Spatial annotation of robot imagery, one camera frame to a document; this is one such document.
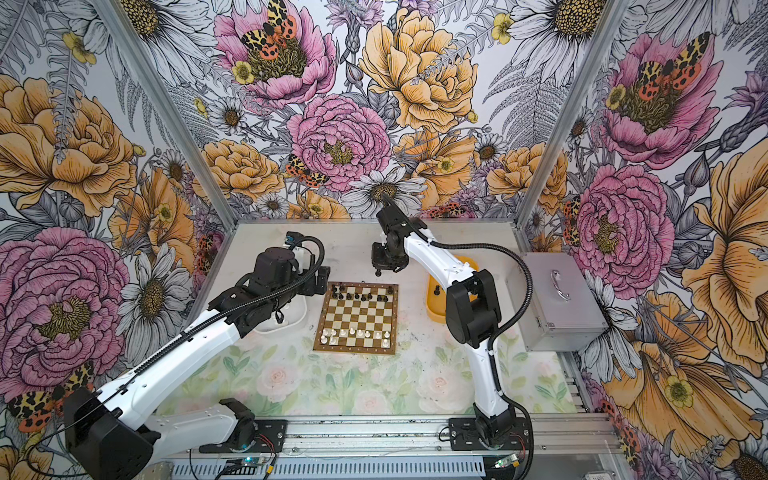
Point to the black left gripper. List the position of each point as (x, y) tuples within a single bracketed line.
[(309, 288)]

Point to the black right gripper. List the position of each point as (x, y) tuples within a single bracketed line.
[(381, 263)]

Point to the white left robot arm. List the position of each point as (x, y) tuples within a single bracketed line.
[(113, 433)]

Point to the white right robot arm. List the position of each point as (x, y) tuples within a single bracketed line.
[(472, 311)]

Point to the wooden chess board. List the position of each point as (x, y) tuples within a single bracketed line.
[(358, 317)]

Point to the white plastic bin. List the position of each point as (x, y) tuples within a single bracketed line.
[(289, 319)]

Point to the yellow plastic bin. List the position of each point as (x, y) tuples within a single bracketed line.
[(435, 305)]

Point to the floral table mat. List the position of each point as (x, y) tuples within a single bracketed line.
[(428, 374)]

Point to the grey metal box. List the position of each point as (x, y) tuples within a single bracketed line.
[(563, 315)]

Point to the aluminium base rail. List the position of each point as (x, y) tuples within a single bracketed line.
[(348, 436)]

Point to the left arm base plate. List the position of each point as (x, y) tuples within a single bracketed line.
[(257, 436)]

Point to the white cable duct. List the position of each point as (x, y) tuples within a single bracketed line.
[(457, 467)]

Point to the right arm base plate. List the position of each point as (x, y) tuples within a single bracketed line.
[(473, 434)]

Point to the aluminium corner post right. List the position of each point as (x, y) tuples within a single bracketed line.
[(606, 30)]

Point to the aluminium corner post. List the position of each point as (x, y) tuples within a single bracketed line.
[(606, 30), (119, 26)]

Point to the aluminium corner post left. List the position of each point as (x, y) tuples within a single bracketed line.
[(119, 26)]

